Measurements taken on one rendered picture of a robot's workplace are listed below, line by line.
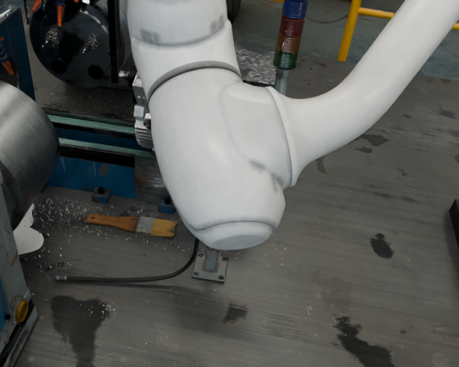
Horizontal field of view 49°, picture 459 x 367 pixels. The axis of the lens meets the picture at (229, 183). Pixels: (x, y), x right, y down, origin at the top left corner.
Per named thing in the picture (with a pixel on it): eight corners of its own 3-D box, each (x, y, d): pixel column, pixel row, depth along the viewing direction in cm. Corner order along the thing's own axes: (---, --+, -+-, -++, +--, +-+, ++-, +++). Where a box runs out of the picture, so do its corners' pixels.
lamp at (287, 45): (275, 51, 130) (278, 34, 127) (276, 42, 135) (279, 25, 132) (299, 54, 130) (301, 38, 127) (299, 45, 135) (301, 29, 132)
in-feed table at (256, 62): (194, 107, 158) (196, 73, 150) (207, 69, 179) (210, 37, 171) (269, 118, 157) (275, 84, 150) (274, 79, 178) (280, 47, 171)
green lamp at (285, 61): (272, 67, 133) (275, 51, 130) (274, 57, 138) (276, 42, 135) (295, 70, 133) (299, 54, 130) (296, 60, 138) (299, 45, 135)
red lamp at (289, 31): (278, 34, 127) (281, 17, 125) (279, 25, 132) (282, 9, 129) (301, 38, 127) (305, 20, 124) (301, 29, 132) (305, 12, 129)
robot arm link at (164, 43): (130, 44, 62) (151, 135, 57) (104, -61, 47) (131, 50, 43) (214, 26, 63) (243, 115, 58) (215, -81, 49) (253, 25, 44)
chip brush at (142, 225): (84, 226, 113) (84, 223, 112) (90, 212, 117) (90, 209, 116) (175, 238, 113) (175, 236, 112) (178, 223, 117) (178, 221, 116)
